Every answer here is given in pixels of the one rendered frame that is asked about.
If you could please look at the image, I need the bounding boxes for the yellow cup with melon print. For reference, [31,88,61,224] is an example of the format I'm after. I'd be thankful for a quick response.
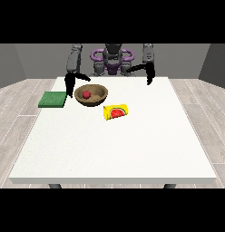
[103,103,130,121]

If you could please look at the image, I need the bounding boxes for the grey robot trunk purple rings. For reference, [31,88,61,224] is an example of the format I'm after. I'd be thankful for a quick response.
[89,43,137,78]

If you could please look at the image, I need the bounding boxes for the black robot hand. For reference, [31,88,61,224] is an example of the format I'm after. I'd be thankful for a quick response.
[125,62,156,86]
[64,72,92,99]

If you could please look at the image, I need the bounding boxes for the green square pad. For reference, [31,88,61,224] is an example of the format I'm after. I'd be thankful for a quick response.
[37,91,68,109]

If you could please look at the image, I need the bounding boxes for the brown wooden bowl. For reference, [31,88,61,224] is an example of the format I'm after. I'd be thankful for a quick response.
[73,83,109,107]

